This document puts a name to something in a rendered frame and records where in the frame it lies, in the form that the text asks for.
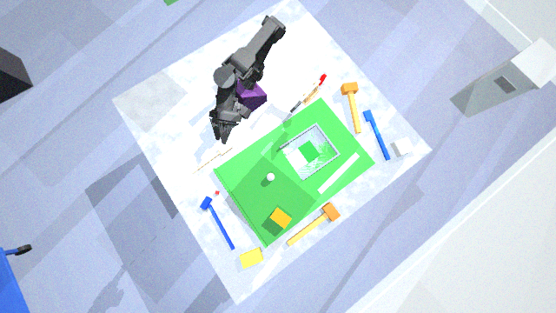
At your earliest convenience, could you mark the orange mallet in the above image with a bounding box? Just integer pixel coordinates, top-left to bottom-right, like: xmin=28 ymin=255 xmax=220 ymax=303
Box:
xmin=287 ymin=202 xmax=341 ymax=246
xmin=341 ymin=82 xmax=361 ymax=134

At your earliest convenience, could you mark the green flat mat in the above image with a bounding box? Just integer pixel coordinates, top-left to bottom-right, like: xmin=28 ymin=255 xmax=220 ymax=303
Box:
xmin=216 ymin=98 xmax=375 ymax=246

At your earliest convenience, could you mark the white flat bar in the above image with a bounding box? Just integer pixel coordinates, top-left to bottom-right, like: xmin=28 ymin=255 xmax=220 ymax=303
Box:
xmin=318 ymin=152 xmax=359 ymax=194

